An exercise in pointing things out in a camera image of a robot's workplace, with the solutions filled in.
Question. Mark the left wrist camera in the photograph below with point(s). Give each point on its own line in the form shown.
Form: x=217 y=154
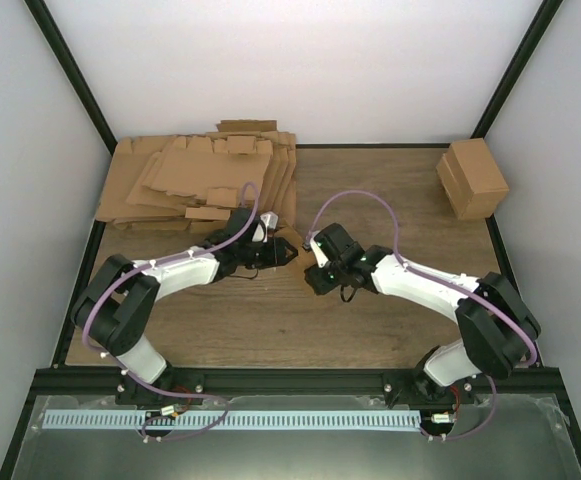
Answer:
x=264 y=226

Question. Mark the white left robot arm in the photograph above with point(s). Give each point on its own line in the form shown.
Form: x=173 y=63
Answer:
x=114 y=308

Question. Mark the stack of flat cardboard blanks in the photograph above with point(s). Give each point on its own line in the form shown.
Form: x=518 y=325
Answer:
x=192 y=182

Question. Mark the folded brown cardboard box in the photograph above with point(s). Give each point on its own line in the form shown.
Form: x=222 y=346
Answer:
x=471 y=179

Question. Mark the brown cardboard box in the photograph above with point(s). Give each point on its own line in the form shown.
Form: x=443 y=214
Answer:
x=303 y=261
x=471 y=179

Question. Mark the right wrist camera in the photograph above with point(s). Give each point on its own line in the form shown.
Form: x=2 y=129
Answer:
x=315 y=249

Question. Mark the white slotted cable duct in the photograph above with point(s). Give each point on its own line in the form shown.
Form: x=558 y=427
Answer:
x=347 y=420

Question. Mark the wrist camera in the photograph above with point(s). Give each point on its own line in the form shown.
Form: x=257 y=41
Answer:
x=315 y=249
x=264 y=226

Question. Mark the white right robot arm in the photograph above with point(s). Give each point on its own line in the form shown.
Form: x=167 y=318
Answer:
x=497 y=330

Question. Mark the black aluminium frame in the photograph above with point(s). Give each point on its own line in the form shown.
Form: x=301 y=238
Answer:
x=61 y=378

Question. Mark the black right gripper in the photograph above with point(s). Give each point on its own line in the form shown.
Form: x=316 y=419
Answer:
x=317 y=282

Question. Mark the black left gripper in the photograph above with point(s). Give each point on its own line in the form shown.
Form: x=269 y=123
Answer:
x=276 y=255

